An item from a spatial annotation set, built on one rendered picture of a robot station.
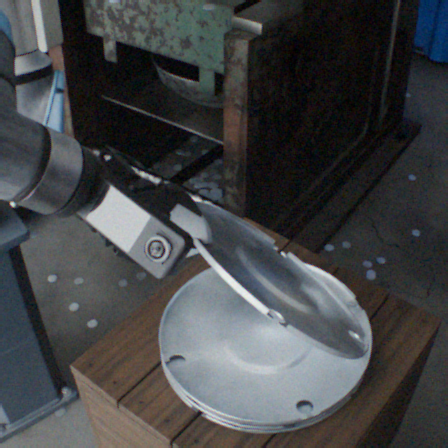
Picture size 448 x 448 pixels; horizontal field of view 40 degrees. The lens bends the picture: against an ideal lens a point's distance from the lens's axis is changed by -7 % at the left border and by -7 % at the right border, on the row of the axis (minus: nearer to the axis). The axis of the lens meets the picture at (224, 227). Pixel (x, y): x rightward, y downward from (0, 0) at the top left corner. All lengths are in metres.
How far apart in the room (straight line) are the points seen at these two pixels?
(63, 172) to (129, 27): 0.78
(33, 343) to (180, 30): 0.63
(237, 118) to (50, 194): 0.62
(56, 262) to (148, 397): 0.76
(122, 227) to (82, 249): 0.99
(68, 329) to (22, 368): 0.27
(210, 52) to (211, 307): 0.49
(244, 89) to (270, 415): 0.55
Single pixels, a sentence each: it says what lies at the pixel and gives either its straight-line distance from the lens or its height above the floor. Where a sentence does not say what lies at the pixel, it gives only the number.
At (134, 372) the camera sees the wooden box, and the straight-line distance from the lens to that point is 0.88.
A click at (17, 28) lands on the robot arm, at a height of 0.75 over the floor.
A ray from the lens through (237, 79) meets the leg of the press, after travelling 1.09.
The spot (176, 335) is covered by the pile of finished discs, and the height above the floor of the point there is 0.38.
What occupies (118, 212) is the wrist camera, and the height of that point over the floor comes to 0.69.
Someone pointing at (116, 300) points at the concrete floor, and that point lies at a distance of 1.44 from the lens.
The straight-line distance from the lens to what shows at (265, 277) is 0.75.
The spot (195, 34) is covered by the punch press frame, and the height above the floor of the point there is 0.57.
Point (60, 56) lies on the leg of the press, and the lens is 1.42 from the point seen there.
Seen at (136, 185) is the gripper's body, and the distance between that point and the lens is 0.62.
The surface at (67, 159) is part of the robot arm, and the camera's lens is 0.56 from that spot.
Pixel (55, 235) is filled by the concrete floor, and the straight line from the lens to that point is 1.63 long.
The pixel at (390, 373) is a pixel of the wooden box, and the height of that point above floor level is 0.35.
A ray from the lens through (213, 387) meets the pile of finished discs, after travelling 0.83.
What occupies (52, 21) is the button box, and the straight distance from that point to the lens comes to 1.35.
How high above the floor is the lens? 1.06
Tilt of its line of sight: 42 degrees down
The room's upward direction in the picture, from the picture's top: straight up
